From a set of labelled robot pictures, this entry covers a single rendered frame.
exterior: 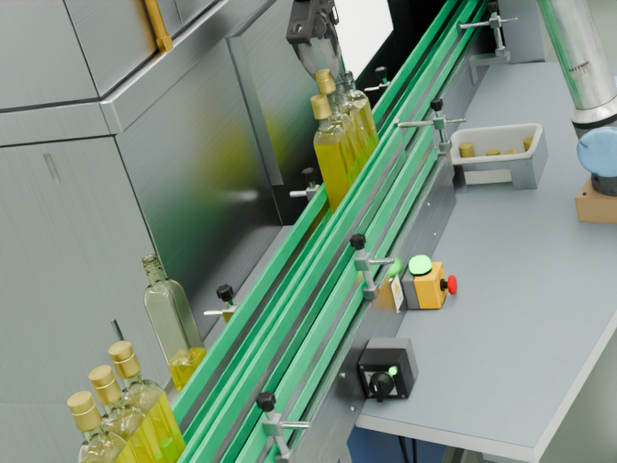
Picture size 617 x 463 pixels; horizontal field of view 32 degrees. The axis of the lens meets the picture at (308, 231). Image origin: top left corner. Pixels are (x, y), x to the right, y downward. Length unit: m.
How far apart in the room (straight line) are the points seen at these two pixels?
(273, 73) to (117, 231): 0.58
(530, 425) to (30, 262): 0.96
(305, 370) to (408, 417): 0.23
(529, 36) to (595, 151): 1.17
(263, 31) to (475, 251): 0.65
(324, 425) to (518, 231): 0.79
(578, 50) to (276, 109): 0.65
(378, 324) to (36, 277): 0.65
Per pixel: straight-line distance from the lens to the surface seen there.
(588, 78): 2.12
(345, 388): 1.89
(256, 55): 2.26
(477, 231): 2.43
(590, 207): 2.37
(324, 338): 1.86
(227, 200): 2.16
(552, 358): 2.00
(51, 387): 2.28
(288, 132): 2.37
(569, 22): 2.08
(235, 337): 1.92
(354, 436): 1.99
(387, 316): 2.09
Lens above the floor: 1.92
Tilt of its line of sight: 27 degrees down
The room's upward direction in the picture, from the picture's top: 16 degrees counter-clockwise
